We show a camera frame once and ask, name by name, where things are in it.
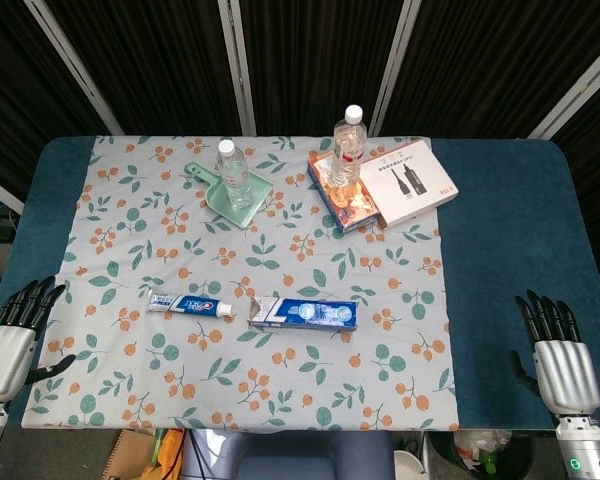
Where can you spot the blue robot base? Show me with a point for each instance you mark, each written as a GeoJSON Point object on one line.
{"type": "Point", "coordinates": [315, 457]}

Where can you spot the floral fruit print tablecloth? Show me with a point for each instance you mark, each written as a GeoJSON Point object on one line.
{"type": "Point", "coordinates": [230, 375]}

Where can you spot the green plastic dustpan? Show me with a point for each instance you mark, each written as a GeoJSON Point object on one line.
{"type": "Point", "coordinates": [232, 216]}

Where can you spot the black waste bin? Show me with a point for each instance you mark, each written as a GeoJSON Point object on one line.
{"type": "Point", "coordinates": [445, 460]}

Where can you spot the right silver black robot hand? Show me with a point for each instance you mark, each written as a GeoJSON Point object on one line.
{"type": "Point", "coordinates": [565, 375]}

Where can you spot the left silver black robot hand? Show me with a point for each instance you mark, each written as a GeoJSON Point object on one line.
{"type": "Point", "coordinates": [5, 360]}

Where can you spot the teal table cover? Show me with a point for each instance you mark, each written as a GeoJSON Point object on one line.
{"type": "Point", "coordinates": [505, 225]}

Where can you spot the orange blue snack box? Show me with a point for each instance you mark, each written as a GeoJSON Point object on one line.
{"type": "Point", "coordinates": [352, 207]}

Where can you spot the orange bag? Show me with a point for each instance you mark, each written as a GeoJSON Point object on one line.
{"type": "Point", "coordinates": [167, 450]}

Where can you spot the blue white toothpaste tube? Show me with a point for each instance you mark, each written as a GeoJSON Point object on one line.
{"type": "Point", "coordinates": [190, 304]}

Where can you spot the clear bottle with white label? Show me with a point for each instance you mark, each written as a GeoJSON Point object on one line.
{"type": "Point", "coordinates": [235, 175]}

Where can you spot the white box with black print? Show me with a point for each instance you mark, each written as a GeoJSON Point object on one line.
{"type": "Point", "coordinates": [410, 192]}

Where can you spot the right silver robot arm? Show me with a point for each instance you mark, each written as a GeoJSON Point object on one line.
{"type": "Point", "coordinates": [585, 450]}

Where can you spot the green plastic bottle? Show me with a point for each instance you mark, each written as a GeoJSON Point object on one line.
{"type": "Point", "coordinates": [490, 462]}

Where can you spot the white cup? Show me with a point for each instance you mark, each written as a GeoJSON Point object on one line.
{"type": "Point", "coordinates": [409, 466]}

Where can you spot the clear bottle with red label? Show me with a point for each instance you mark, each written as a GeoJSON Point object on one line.
{"type": "Point", "coordinates": [349, 150]}

